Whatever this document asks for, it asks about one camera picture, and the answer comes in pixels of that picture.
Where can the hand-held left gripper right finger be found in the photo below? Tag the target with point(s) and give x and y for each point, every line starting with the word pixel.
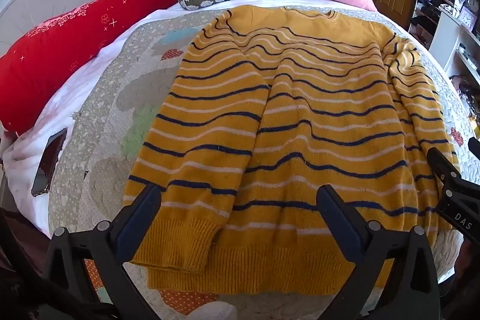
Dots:
pixel 335 215

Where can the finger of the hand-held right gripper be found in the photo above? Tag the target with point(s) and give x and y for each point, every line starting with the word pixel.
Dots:
pixel 444 168
pixel 474 145

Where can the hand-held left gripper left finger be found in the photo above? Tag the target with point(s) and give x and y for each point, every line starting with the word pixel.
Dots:
pixel 140 215

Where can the yellow striped sweater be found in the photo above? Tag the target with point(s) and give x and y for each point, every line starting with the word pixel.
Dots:
pixel 300 98

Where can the beige quilted bedspread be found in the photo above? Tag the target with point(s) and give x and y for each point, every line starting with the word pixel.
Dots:
pixel 105 117

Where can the black smartphone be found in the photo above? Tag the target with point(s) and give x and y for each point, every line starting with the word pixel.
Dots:
pixel 48 162

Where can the white shelf unit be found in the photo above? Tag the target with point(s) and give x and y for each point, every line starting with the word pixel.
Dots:
pixel 450 31

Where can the white fleece bed sheet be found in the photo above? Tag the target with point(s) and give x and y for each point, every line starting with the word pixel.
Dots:
pixel 22 158

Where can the red patterned blanket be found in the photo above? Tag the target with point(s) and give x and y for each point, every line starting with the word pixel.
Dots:
pixel 56 54

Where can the beige padded headboard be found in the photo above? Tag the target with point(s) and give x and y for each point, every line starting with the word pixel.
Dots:
pixel 37 1

